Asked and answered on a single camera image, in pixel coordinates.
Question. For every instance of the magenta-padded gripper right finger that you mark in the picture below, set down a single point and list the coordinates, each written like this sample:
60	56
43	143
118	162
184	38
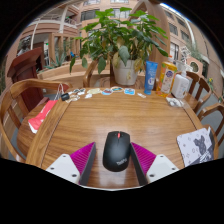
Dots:
143	158

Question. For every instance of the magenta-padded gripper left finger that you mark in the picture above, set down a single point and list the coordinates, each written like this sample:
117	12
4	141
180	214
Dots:
83	158

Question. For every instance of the black computer mouse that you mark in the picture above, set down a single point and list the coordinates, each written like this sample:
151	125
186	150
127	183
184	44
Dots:
116	151

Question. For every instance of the white grey printed mouse pad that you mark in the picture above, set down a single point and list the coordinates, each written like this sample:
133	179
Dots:
195	146

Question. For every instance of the red paper bag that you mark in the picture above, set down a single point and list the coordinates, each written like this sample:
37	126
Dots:
41	116

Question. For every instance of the small white sticker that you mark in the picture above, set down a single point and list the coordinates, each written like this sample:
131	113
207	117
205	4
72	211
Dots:
141	95
88	96

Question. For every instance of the clear plastic wrapper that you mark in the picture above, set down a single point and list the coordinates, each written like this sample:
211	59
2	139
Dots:
174	102

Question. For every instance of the small black key fob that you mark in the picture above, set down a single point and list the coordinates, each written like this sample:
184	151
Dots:
65	96

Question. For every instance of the light blue sticker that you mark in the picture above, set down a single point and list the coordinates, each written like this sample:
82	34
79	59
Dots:
129	91

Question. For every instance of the cream sticker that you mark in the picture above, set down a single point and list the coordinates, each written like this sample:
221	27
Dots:
94	91

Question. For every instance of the blue red sticker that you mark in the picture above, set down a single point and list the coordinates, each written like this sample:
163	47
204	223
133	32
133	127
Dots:
106	91

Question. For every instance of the oval blue sticker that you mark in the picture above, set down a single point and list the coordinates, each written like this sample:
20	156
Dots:
117	89

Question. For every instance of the wooden armchair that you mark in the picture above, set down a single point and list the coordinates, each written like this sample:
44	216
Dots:
88	75
23	86
210	109
195	96

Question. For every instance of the white pump bottle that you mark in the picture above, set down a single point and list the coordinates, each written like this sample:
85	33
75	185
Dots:
180	86

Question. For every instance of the yellow liquid bottle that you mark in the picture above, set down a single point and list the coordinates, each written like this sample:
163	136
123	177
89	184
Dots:
166	80

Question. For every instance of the blue squeeze tube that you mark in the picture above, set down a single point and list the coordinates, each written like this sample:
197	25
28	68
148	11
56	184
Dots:
151	76

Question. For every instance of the dark red wooden lectern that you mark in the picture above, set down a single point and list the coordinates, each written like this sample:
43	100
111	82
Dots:
28	76

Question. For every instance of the spiky agave plant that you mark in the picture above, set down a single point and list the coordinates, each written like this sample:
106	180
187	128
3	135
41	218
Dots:
58	61

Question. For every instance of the green plant in white pot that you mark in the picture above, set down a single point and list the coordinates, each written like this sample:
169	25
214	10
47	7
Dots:
125	43

